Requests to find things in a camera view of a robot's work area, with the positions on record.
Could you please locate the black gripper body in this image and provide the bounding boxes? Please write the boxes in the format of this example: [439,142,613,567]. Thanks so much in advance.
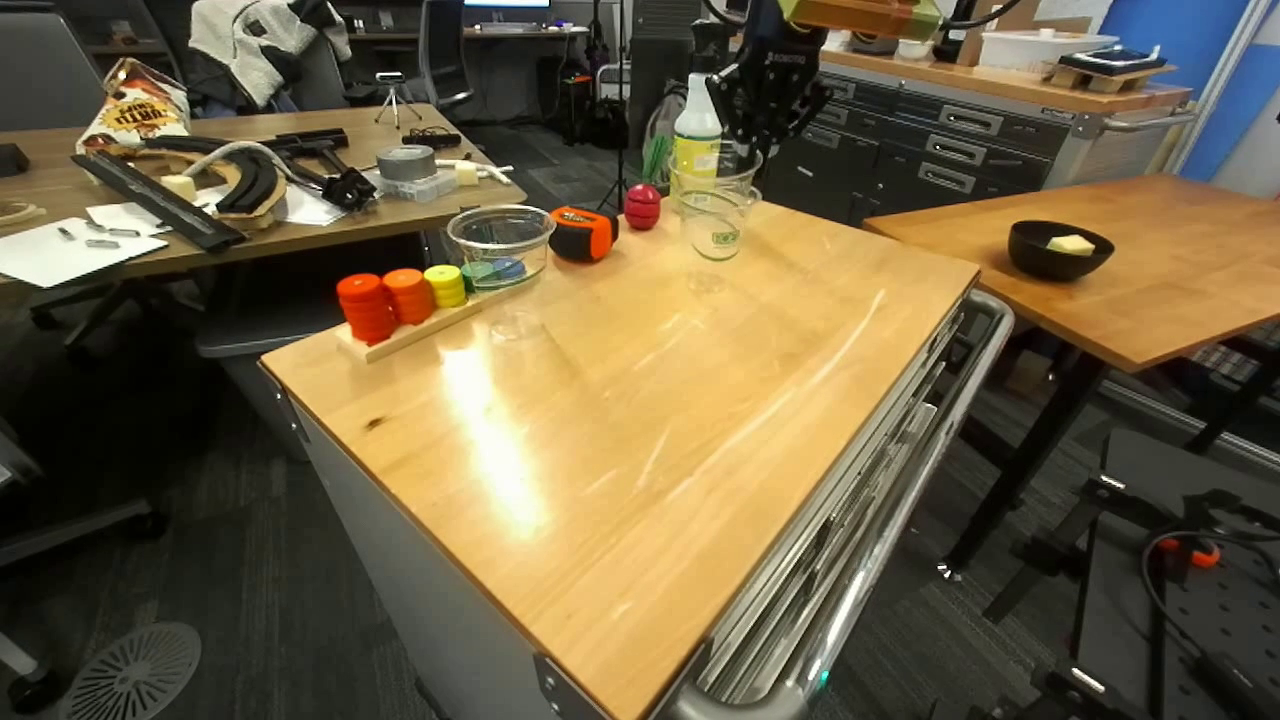
[725,0,834,129]

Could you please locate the clear plastic cup green print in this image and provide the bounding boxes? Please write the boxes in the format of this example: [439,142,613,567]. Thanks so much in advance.
[678,172,765,267]

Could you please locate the wooden block stack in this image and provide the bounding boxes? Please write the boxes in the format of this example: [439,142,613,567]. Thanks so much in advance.
[1039,48,1167,100]

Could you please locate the white spray bottle yellow label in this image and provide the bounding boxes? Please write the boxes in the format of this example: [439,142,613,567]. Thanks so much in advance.
[669,73,730,216]

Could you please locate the green plastic bottle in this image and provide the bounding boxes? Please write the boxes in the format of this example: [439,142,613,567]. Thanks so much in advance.
[642,93,685,193]

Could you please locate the dark flat file cabinet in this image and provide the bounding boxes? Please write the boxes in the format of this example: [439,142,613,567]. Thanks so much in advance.
[755,64,1115,230]

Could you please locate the orange black tape measure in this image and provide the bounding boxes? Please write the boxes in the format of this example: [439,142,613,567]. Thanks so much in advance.
[545,203,625,267]

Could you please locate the white tray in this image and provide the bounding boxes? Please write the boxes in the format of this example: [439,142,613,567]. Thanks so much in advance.
[978,30,1115,85]

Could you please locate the clear glass bowl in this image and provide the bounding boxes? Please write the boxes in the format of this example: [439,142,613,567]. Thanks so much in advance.
[445,199,560,297]

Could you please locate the black bowl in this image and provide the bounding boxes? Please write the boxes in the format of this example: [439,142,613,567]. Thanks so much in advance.
[1004,216,1119,290]

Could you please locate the black remote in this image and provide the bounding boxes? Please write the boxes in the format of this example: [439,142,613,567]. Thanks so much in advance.
[400,125,469,154]

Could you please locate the yellow toy cylinder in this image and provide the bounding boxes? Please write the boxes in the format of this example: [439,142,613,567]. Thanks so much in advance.
[419,259,472,314]

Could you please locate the orange toy cylinder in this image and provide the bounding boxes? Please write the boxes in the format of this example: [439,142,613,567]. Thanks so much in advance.
[380,265,439,328]

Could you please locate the blue panel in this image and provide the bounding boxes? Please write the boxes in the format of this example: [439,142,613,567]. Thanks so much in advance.
[1100,0,1280,187]

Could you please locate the wooden stacking toy base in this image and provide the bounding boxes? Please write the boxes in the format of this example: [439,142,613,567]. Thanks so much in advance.
[332,272,532,363]

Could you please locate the red toy cylinder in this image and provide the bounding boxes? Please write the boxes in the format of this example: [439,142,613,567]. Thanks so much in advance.
[332,272,406,348]

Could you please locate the black handheld tool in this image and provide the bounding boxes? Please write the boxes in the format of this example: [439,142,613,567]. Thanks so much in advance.
[259,125,383,216]

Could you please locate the white clothes pile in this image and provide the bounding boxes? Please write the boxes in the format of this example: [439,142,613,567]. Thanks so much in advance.
[187,0,358,113]

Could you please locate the black white curved headband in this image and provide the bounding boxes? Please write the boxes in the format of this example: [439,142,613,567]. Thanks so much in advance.
[184,137,302,225]

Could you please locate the grey tool cart cabinet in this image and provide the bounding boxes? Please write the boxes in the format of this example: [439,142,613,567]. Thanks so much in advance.
[258,284,1020,720]

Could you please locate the long black bar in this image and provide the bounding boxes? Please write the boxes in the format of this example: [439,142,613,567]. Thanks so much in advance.
[74,154,254,256]

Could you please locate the snack chip bag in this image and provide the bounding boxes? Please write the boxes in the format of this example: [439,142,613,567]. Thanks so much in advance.
[78,56,196,157]

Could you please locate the white paper sheets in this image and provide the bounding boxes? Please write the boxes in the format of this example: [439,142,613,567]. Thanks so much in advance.
[0,196,176,293]

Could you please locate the grey office chair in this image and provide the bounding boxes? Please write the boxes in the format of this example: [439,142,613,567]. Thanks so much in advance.
[0,10,111,137]

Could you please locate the grey round floor base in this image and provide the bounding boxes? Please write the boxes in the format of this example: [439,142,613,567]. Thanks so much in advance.
[51,620,209,720]

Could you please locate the grey duct tape roll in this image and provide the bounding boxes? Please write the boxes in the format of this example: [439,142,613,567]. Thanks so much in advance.
[372,142,445,193]

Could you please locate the black desk leg frame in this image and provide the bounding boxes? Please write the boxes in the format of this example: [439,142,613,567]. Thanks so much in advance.
[932,331,1280,594]

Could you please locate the orange cable connector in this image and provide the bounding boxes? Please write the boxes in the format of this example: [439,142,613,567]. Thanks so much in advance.
[1148,531,1228,580]

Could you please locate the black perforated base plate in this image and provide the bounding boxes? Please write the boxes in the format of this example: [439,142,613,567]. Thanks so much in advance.
[1064,425,1280,720]

